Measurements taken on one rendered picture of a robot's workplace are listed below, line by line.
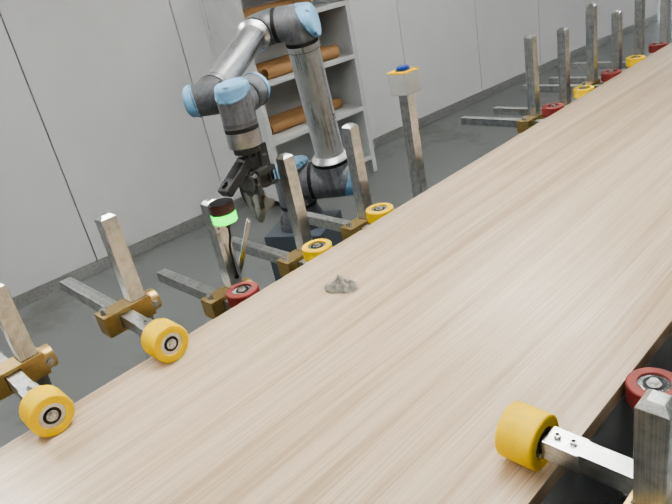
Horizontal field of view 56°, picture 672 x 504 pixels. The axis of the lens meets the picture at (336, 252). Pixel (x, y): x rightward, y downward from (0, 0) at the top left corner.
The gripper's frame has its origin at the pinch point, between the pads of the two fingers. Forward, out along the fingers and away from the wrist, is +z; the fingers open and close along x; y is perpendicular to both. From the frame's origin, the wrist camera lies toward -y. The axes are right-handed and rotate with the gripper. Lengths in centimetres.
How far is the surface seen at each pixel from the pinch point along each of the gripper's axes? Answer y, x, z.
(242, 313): -28.0, -26.8, 6.5
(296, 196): 7.0, -9.8, -5.2
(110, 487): -72, -50, 6
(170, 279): -23.1, 15.1, 10.8
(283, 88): 208, 239, 23
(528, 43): 131, -8, -17
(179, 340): -45, -29, 3
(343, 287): -10.3, -41.7, 5.3
